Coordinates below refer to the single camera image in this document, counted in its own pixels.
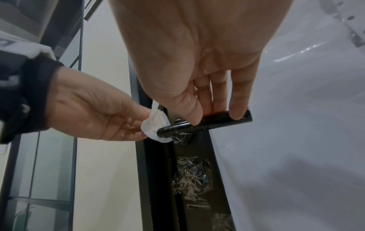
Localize white tissue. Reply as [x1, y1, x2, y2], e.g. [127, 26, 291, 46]
[141, 99, 173, 143]

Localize black framed glass partition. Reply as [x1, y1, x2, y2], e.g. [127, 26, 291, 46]
[0, 0, 99, 231]

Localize person's right hand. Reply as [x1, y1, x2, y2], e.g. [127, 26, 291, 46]
[108, 0, 295, 127]

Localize white paper sheets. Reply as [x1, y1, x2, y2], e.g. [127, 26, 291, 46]
[206, 0, 365, 231]

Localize black door handle with foam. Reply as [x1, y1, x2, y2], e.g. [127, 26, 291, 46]
[156, 107, 253, 145]

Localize person's left hand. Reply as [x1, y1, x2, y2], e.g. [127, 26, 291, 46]
[49, 66, 155, 142]

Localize clear bag of screws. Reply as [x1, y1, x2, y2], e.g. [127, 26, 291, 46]
[170, 156, 214, 202]

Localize crumpled clear tape patch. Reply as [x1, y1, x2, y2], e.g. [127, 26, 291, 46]
[210, 212, 235, 231]

